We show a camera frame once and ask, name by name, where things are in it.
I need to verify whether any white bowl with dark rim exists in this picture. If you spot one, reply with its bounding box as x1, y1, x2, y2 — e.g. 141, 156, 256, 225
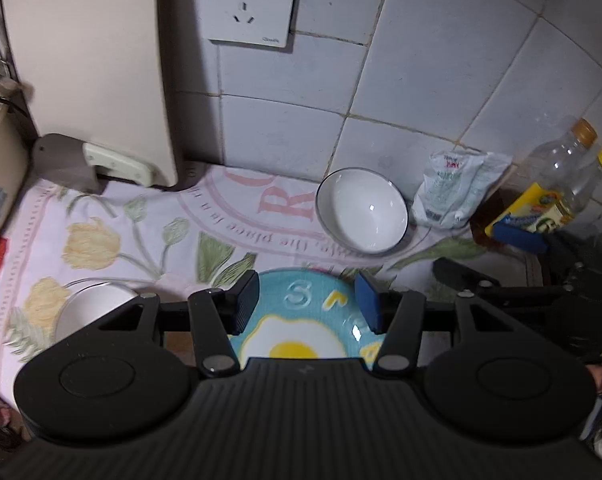
54, 280, 154, 346
315, 167, 410, 256

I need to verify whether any oil bottle with yellow label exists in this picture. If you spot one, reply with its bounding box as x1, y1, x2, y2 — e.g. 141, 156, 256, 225
485, 119, 599, 254

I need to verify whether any blue plate with fried egg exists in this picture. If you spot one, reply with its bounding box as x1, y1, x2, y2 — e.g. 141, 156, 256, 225
228, 267, 389, 361

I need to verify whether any clear bottle with yellow cap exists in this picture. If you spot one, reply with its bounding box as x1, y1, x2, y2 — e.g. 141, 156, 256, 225
556, 147, 602, 233

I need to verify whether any white plastic pouch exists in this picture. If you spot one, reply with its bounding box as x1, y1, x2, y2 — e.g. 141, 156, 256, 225
412, 150, 512, 231

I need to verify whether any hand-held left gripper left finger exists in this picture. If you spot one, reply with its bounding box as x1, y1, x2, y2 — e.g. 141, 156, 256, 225
98, 269, 261, 379

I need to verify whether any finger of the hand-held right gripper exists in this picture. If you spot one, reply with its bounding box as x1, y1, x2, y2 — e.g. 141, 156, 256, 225
432, 257, 504, 293

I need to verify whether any beige cutting board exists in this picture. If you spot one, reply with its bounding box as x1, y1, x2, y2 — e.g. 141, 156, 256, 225
0, 0, 184, 191

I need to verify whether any white wall socket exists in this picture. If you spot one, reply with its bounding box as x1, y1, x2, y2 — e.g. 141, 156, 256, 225
208, 0, 302, 50

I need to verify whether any cream rice cooker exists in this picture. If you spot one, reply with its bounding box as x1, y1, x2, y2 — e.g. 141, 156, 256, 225
0, 67, 32, 256

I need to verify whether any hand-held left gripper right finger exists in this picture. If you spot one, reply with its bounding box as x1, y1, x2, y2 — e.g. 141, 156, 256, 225
353, 271, 506, 379

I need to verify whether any cleaver with cream handle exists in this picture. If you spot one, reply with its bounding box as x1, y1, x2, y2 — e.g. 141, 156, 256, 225
32, 133, 157, 195

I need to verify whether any floral tablecloth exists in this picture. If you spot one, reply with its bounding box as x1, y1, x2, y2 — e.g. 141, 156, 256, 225
0, 162, 546, 401

